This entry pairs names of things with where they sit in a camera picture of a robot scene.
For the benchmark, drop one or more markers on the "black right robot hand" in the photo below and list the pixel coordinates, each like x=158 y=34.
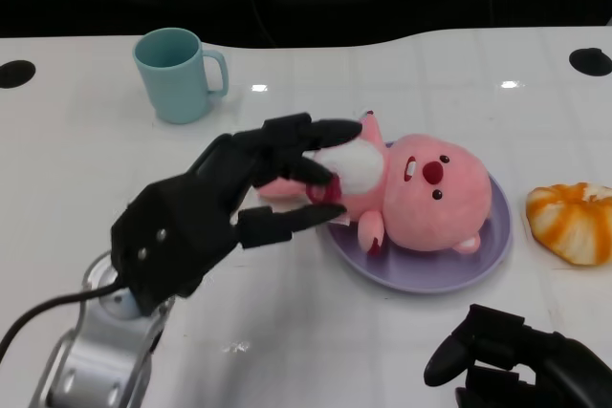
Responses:
x=526 y=365

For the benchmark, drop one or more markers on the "teal plastic mug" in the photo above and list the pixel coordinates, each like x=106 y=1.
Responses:
x=177 y=88

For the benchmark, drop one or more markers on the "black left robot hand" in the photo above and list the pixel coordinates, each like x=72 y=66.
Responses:
x=181 y=226

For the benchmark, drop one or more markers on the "purple plate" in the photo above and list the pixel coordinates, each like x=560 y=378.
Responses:
x=430 y=274

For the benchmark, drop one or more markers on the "orange striped bread toy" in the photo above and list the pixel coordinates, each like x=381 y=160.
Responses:
x=569 y=231

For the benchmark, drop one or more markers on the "black table grommet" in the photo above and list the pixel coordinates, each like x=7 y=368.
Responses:
x=590 y=63
x=16 y=74

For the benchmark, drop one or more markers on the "pink plush doll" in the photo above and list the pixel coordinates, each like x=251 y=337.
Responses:
x=430 y=207

